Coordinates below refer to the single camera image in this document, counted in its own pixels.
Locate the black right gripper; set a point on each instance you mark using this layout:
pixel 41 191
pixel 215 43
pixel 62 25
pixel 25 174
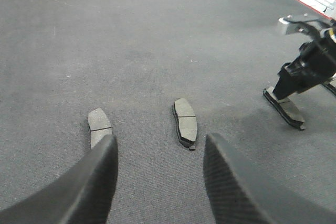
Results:
pixel 314 65

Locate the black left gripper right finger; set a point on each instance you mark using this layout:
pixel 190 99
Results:
pixel 239 192

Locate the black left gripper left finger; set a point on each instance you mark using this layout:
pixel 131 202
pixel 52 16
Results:
pixel 83 194

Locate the brake pad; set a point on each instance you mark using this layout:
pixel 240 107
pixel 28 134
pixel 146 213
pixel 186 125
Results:
pixel 99 126
pixel 186 123
pixel 286 108

